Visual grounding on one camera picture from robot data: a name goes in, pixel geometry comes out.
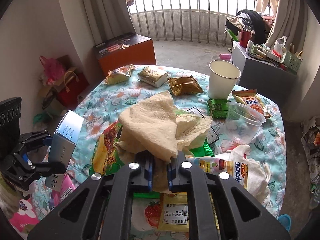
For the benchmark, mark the brown gold snack packet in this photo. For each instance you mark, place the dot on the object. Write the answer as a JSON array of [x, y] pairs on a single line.
[[183, 86]]

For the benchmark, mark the small green snack packet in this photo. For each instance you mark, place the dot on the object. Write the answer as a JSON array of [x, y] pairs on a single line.
[[216, 107]]

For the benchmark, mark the blue plastic basket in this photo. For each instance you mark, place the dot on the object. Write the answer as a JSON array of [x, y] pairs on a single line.
[[285, 222]]

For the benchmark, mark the silver grey carton box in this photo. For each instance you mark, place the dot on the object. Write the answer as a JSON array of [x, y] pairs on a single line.
[[63, 140]]

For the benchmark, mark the pink packet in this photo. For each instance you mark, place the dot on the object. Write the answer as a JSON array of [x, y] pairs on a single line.
[[66, 187]]

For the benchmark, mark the small white bottle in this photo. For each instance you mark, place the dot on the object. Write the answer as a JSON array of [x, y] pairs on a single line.
[[249, 47]]

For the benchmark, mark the grey white cabinet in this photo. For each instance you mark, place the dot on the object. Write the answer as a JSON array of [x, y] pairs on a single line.
[[262, 75]]

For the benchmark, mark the orange black snack bag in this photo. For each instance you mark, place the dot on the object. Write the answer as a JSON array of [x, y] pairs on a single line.
[[312, 137]]

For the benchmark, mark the grey curtain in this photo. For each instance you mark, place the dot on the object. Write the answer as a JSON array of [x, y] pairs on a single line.
[[105, 10], [287, 17]]

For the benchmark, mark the gold white block packet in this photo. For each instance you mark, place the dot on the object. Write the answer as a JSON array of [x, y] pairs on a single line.
[[152, 75]]

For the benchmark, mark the white plastic bag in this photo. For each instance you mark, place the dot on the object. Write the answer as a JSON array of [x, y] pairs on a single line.
[[280, 46]]

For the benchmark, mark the white paper cup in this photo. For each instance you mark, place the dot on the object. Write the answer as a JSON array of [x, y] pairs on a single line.
[[222, 85]]

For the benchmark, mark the beige cloth rag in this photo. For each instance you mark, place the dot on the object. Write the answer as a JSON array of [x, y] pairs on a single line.
[[150, 120]]

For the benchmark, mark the red thermos bottle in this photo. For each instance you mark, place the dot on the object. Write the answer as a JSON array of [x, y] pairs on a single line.
[[245, 38]]

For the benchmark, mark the orange noodle snack packet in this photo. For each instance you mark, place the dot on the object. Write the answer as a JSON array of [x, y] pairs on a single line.
[[250, 100]]

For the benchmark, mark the yellow flat packet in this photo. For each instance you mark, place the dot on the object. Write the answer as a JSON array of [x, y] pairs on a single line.
[[175, 210]]

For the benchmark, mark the floral blanket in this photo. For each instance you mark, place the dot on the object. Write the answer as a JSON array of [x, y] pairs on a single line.
[[120, 97]]

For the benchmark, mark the clear plastic cup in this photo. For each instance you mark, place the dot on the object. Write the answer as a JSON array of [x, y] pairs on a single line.
[[240, 130]]

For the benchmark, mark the pink plastic bag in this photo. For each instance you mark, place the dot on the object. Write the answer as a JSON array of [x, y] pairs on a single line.
[[53, 67]]

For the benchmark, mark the green plastic basket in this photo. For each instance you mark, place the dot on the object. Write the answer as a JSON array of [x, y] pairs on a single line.
[[291, 61]]

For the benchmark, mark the pink floral cloth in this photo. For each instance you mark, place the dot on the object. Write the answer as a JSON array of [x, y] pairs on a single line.
[[22, 212]]

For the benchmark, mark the white card black border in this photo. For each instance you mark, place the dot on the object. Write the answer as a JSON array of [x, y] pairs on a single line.
[[193, 111]]

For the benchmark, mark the green foil wrapper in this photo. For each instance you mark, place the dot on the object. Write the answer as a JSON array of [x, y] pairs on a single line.
[[205, 150]]

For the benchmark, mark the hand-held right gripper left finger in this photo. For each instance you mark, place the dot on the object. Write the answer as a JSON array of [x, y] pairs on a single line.
[[150, 180]]

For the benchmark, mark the large green snack bag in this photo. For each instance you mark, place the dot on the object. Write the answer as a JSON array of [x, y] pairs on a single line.
[[105, 150]]

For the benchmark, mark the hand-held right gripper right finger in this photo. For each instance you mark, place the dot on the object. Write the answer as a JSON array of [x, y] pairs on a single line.
[[170, 180]]

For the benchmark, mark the green plastic bag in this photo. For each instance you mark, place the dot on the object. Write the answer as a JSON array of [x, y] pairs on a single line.
[[41, 117]]

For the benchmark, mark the red gift bag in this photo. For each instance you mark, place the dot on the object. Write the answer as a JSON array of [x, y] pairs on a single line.
[[75, 90]]

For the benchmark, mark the orange wooden cabinet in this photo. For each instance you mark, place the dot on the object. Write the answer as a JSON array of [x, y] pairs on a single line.
[[130, 52]]

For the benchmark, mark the yellow white snack packet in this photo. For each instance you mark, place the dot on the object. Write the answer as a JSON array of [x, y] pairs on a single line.
[[217, 166]]

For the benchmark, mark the black backpack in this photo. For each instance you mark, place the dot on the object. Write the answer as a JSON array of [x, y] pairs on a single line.
[[255, 22]]

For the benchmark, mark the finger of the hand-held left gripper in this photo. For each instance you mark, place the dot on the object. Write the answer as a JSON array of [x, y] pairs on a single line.
[[35, 136], [50, 168]]

